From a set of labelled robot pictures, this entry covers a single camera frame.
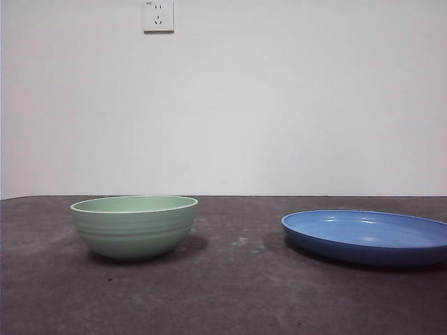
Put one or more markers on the green ribbed bowl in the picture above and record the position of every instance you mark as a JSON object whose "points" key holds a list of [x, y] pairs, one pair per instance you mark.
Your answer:
{"points": [[132, 234]]}

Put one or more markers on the blue round plate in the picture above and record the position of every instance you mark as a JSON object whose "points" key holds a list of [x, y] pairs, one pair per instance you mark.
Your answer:
{"points": [[349, 230]]}

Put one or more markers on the white wall power socket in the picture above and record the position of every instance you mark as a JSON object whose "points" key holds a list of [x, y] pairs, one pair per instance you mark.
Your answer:
{"points": [[158, 17]]}

